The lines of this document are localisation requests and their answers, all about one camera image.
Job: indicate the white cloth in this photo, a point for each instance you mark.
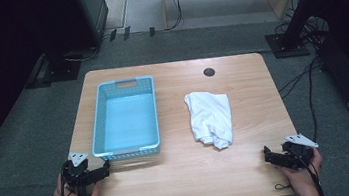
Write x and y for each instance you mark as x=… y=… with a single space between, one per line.
x=210 y=117

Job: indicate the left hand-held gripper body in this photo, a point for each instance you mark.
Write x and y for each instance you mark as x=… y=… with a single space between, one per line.
x=80 y=178

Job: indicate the black flat stand base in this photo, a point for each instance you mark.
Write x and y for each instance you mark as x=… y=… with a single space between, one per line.
x=61 y=71

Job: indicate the black metal stand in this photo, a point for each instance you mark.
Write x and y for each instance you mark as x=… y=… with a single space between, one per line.
x=288 y=47

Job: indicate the black monitor on stand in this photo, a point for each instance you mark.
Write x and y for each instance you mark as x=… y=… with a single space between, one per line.
x=94 y=10

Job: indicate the light blue plastic basket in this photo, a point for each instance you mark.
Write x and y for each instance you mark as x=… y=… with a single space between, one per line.
x=128 y=123

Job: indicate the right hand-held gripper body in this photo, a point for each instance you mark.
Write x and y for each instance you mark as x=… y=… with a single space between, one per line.
x=298 y=155

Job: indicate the black round table grommet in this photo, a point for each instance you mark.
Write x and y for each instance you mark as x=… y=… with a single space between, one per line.
x=209 y=72

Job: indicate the small black floor bracket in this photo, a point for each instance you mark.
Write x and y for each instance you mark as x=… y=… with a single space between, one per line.
x=127 y=32
x=113 y=35
x=152 y=31

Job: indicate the person's right hand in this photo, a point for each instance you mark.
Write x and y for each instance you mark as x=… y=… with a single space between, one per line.
x=303 y=179

